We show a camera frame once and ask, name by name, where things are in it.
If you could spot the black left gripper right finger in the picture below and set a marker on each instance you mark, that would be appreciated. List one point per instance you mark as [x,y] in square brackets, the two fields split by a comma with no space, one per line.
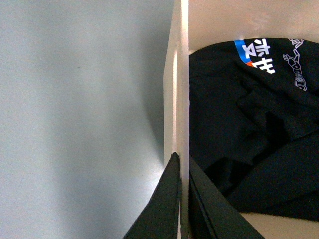
[210,214]

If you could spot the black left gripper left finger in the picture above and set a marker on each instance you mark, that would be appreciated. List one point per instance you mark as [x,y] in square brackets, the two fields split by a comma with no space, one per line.
[159,218]

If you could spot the beige plastic laundry hamper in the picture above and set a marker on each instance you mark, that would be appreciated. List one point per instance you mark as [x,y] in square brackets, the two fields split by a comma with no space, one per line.
[199,23]

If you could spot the black printed garment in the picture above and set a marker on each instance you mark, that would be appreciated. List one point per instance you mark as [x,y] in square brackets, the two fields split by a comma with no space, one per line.
[254,123]

